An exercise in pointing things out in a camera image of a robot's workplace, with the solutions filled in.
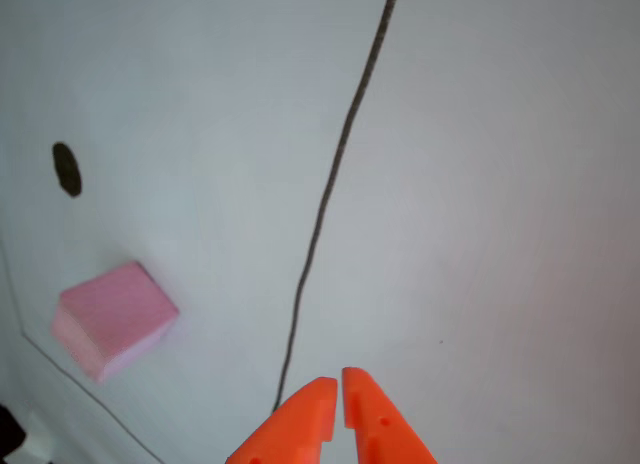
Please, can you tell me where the pink foam cube block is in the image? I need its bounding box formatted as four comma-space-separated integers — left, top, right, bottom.
50, 261, 180, 384

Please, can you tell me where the black dot mark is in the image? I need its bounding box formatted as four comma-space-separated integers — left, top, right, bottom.
52, 142, 83, 199

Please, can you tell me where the white paper sheet with lines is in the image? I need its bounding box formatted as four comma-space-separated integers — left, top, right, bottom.
0, 0, 640, 464

